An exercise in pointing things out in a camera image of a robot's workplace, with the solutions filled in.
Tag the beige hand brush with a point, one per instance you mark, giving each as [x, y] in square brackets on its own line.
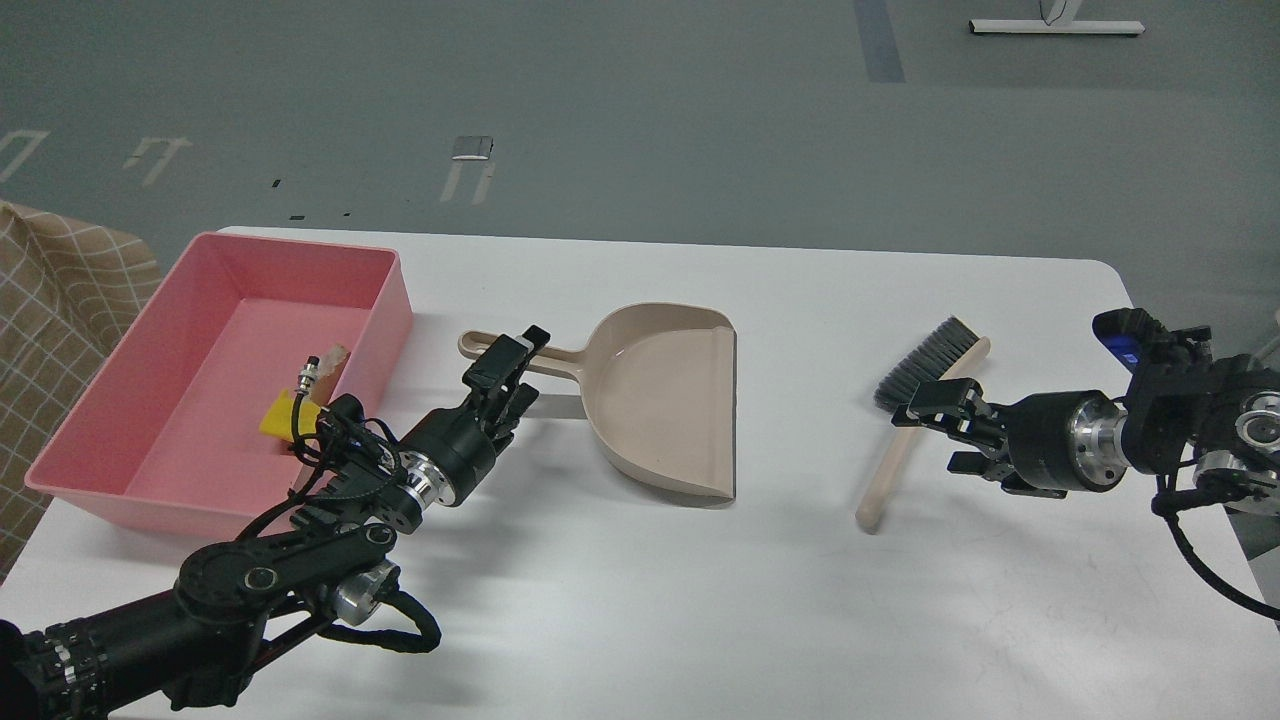
[951, 351]

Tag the beige plastic dustpan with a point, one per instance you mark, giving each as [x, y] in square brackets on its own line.
[657, 382]

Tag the white table leg base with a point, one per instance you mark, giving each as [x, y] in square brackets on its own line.
[1057, 18]

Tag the beige checkered cloth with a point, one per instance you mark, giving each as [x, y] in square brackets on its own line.
[69, 291]

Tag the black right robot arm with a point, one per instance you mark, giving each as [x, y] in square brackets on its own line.
[1204, 428]

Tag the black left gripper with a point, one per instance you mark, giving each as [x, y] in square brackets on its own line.
[453, 438]

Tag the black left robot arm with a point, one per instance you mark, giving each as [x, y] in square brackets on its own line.
[315, 565]

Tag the yellow green sponge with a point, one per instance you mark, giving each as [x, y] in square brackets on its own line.
[285, 419]

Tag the triangular bread slice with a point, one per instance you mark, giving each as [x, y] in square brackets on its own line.
[330, 368]

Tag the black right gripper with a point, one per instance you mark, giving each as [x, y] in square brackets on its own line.
[1057, 443]

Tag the pink plastic bin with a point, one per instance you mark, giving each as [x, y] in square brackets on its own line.
[167, 437]

